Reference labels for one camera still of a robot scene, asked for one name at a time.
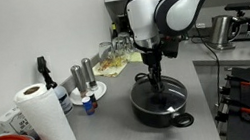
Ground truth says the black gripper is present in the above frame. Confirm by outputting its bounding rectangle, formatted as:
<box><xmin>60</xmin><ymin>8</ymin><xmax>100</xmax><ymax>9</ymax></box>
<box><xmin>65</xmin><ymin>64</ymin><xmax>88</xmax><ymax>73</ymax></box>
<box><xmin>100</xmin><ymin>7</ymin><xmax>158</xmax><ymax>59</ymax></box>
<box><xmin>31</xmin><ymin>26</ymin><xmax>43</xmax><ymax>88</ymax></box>
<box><xmin>140</xmin><ymin>44</ymin><xmax>171</xmax><ymax>95</ymax></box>

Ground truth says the glass lid with black knob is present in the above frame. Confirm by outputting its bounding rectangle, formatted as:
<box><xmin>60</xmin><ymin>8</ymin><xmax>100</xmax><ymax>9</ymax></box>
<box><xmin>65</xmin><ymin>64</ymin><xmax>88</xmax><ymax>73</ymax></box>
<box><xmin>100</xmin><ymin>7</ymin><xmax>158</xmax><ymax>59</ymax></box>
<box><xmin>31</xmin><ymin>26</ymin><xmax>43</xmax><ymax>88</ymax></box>
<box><xmin>128</xmin><ymin>70</ymin><xmax>191</xmax><ymax>120</ymax></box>

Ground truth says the black cooking pot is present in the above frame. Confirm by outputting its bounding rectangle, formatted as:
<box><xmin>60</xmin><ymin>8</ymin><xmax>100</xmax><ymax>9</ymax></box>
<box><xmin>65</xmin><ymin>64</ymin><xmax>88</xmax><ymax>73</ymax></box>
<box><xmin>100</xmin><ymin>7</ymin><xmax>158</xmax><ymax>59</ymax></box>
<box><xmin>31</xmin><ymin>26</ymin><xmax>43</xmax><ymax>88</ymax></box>
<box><xmin>126</xmin><ymin>64</ymin><xmax>197</xmax><ymax>136</ymax></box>

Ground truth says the clear drinking glass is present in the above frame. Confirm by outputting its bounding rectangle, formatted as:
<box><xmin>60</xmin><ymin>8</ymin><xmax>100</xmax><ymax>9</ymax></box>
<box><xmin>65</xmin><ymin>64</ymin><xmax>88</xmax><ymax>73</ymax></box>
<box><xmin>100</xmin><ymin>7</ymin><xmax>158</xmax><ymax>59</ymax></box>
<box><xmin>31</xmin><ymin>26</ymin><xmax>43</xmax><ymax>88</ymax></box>
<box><xmin>117</xmin><ymin>29</ymin><xmax>137</xmax><ymax>55</ymax></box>
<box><xmin>110</xmin><ymin>35</ymin><xmax>129</xmax><ymax>58</ymax></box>
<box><xmin>96</xmin><ymin>40</ymin><xmax>117</xmax><ymax>66</ymax></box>

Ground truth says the small white plate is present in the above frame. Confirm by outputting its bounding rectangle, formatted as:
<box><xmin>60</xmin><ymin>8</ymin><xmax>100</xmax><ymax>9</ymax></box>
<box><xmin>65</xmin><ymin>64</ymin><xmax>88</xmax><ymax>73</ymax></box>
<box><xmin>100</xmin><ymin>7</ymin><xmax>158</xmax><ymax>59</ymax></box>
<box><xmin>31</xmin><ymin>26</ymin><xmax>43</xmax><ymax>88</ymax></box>
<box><xmin>67</xmin><ymin>78</ymin><xmax>110</xmax><ymax>108</ymax></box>

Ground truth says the dark wine bottle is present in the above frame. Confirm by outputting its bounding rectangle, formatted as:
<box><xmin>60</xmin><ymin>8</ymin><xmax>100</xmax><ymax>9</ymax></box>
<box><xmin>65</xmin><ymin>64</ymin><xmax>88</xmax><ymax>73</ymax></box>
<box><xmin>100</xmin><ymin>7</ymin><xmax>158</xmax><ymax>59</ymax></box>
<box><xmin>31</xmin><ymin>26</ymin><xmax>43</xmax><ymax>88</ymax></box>
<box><xmin>109</xmin><ymin>21</ymin><xmax>120</xmax><ymax>41</ymax></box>

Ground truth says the steel grinder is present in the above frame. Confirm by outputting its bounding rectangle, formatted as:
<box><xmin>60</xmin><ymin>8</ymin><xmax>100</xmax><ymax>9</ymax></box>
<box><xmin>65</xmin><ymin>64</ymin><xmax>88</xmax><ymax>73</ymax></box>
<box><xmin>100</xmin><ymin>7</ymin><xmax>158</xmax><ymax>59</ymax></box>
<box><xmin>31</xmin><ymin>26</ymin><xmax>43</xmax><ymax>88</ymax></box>
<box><xmin>69</xmin><ymin>63</ymin><xmax>90</xmax><ymax>99</ymax></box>
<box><xmin>80</xmin><ymin>56</ymin><xmax>100</xmax><ymax>93</ymax></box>

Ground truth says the blue capped small bottle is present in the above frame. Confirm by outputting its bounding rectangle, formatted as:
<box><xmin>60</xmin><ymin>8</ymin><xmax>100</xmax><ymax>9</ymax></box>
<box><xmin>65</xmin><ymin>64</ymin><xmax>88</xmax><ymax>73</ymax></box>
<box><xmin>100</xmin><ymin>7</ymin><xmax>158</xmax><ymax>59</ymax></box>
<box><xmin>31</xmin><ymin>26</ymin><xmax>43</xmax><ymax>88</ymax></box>
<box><xmin>81</xmin><ymin>94</ymin><xmax>97</xmax><ymax>117</ymax></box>

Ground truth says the steel electric kettle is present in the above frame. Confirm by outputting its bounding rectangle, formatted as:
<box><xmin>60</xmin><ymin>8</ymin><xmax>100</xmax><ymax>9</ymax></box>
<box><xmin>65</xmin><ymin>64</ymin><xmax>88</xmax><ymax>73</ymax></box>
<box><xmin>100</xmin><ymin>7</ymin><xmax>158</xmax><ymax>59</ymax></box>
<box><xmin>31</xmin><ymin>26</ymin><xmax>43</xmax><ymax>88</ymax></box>
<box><xmin>205</xmin><ymin>12</ymin><xmax>245</xmax><ymax>53</ymax></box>

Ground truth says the black orange bar clamp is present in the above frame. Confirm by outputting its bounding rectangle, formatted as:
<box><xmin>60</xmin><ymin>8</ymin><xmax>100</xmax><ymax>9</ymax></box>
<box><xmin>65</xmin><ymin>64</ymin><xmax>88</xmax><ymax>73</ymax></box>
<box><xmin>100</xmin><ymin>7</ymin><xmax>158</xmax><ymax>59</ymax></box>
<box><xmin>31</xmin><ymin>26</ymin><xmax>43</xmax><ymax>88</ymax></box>
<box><xmin>219</xmin><ymin>92</ymin><xmax>250</xmax><ymax>120</ymax></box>
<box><xmin>222</xmin><ymin>72</ymin><xmax>250</xmax><ymax>96</ymax></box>

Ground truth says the spray bottle with black trigger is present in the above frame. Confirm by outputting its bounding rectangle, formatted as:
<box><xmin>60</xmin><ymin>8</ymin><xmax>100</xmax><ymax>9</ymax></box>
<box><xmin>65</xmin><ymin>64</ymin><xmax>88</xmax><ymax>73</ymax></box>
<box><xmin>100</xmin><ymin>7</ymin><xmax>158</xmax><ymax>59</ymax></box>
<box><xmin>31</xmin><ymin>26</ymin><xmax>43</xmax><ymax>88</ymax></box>
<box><xmin>35</xmin><ymin>52</ymin><xmax>76</xmax><ymax>119</ymax></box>

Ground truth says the white paper towel roll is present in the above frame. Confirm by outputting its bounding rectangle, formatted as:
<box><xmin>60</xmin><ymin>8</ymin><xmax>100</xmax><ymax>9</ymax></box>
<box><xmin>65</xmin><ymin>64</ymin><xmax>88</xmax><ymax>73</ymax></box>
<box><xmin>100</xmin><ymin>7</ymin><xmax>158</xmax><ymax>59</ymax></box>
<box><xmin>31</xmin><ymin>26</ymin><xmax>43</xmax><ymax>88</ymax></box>
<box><xmin>10</xmin><ymin>78</ymin><xmax>78</xmax><ymax>140</ymax></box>

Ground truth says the white cardboard box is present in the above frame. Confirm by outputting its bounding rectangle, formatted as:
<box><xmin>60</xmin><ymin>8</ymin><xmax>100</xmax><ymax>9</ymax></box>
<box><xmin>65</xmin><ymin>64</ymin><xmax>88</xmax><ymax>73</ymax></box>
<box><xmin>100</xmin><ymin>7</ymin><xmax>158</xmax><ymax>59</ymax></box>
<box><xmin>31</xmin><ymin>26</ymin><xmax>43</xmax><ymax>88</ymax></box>
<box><xmin>0</xmin><ymin>102</ymin><xmax>41</xmax><ymax>140</ymax></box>

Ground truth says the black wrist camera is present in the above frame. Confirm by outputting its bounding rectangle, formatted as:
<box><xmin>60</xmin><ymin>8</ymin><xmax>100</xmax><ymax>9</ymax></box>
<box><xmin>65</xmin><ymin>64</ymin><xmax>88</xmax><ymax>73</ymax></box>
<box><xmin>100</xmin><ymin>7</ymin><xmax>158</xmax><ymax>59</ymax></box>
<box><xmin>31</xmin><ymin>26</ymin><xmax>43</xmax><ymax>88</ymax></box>
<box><xmin>160</xmin><ymin>35</ymin><xmax>184</xmax><ymax>61</ymax></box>

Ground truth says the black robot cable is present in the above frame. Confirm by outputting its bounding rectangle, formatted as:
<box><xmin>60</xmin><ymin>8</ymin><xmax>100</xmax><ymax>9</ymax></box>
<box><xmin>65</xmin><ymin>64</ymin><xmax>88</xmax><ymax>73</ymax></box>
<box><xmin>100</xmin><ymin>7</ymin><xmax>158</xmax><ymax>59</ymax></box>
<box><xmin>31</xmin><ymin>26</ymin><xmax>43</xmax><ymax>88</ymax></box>
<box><xmin>191</xmin><ymin>24</ymin><xmax>229</xmax><ymax>116</ymax></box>

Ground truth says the black camera on stand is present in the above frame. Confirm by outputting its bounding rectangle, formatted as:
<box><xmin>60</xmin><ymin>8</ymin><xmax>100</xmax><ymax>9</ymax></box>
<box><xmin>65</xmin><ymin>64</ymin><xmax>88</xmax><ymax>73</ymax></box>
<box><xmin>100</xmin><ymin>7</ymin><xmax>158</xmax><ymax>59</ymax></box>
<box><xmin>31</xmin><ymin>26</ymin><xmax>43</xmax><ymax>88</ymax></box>
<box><xmin>223</xmin><ymin>0</ymin><xmax>250</xmax><ymax>21</ymax></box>

